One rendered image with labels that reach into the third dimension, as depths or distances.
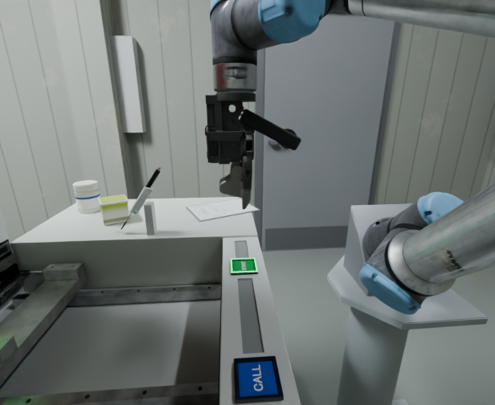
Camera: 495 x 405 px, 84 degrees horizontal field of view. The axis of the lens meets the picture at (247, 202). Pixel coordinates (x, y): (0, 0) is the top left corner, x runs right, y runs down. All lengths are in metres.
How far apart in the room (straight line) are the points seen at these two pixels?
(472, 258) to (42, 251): 0.88
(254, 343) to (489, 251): 0.32
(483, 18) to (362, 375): 0.88
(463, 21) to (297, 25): 0.19
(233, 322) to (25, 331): 0.41
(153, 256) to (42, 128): 2.12
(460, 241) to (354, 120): 2.21
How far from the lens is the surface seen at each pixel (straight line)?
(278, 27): 0.41
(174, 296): 0.75
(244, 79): 0.48
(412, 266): 0.53
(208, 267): 0.78
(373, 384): 1.03
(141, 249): 0.78
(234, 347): 0.44
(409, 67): 2.87
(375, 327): 0.89
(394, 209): 0.90
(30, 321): 0.74
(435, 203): 0.66
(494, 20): 0.44
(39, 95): 2.75
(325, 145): 2.51
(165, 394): 0.55
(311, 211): 2.62
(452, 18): 0.45
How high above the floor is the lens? 1.28
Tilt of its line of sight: 18 degrees down
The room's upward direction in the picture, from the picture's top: straight up
